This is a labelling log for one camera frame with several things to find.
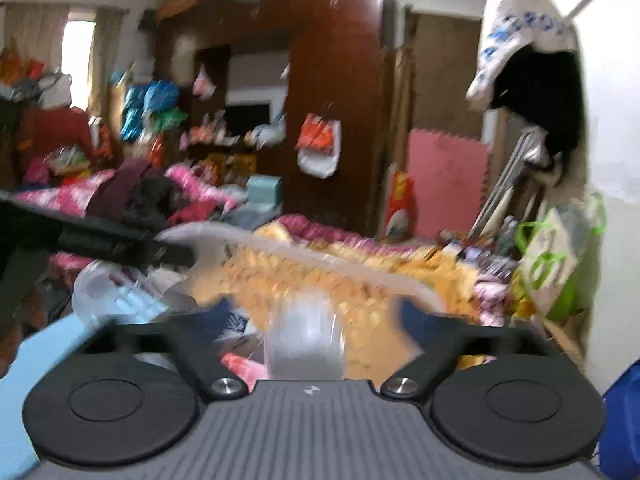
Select brown wooden wardrobe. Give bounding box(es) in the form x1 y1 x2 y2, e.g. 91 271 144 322
154 0 397 239

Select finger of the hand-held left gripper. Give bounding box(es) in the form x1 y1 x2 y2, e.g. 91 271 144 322
57 217 197 269

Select dark purple clothing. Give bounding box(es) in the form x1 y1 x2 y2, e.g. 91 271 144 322
84 157 162 222

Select yellow printed blanket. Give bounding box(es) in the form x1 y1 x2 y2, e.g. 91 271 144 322
220 221 482 362

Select green and white tote bag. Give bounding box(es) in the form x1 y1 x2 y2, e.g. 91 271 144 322
514 191 609 322

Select clear plastic bag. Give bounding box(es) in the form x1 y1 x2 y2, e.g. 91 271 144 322
71 259 177 332

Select black hanging garment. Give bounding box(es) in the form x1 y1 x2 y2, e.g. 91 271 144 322
489 47 589 187

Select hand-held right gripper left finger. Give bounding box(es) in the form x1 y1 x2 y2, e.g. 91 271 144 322
80 302 249 404

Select white plastic lattice basket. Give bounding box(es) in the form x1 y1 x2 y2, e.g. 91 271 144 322
154 222 447 361

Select teal box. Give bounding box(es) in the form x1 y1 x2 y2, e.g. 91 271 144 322
246 174 284 207

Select person's blue jacket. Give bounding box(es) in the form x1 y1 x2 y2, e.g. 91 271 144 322
599 359 640 480

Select blue plastic bags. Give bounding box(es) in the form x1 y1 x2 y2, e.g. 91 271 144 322
119 79 182 142

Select orange and white plastic bag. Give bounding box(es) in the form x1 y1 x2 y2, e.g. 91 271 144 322
294 111 344 179

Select black monitor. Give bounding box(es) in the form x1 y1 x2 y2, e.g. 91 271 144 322
224 101 274 137

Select window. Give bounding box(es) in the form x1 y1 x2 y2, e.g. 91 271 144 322
62 20 97 109

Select black clothing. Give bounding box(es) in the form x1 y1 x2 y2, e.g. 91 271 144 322
126 176 187 232

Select white roll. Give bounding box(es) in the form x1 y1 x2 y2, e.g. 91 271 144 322
265 292 347 382

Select metal folding rack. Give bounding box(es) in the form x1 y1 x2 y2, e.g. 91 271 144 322
479 129 547 242

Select beige curtain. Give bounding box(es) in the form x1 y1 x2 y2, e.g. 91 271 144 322
92 7 127 117
4 4 69 67

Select pink floral blanket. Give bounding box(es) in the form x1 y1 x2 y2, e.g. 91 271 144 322
14 166 242 217

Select pink foam mat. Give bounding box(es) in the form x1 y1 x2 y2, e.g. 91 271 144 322
406 128 494 239

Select white hanging bag blue print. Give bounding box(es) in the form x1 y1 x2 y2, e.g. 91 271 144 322
465 0 582 112

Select red cloth covered cabinet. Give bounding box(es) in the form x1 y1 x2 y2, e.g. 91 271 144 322
19 106 94 172

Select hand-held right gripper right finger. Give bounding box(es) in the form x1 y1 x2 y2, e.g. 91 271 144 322
381 304 562 402

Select red and yellow bag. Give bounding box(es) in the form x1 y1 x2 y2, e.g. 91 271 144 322
384 169 417 237

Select small white hanging bag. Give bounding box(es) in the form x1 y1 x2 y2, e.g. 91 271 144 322
191 66 219 102

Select brown wooden board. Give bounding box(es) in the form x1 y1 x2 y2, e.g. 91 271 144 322
406 10 487 137

